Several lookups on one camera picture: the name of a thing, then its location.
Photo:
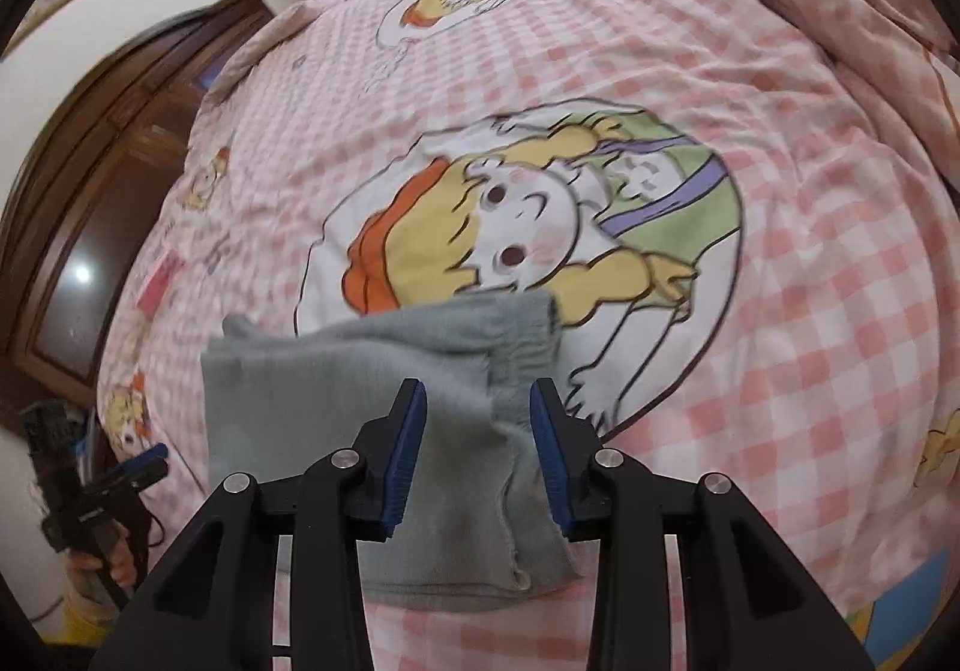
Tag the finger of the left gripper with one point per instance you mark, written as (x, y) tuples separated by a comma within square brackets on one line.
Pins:
[(158, 453), (129, 478)]

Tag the yellow sleeve cuff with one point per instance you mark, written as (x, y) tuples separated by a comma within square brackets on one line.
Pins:
[(84, 616)]

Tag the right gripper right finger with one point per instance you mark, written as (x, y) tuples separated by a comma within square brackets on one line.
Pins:
[(748, 602)]

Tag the pink checkered cartoon bedsheet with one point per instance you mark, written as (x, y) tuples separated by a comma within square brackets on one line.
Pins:
[(753, 257)]

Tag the grey pants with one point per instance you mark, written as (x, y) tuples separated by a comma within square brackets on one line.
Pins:
[(466, 515)]

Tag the dark wooden headboard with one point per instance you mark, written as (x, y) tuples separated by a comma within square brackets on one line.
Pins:
[(89, 191)]

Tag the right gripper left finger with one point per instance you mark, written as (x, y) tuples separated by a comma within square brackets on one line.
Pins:
[(269, 571)]

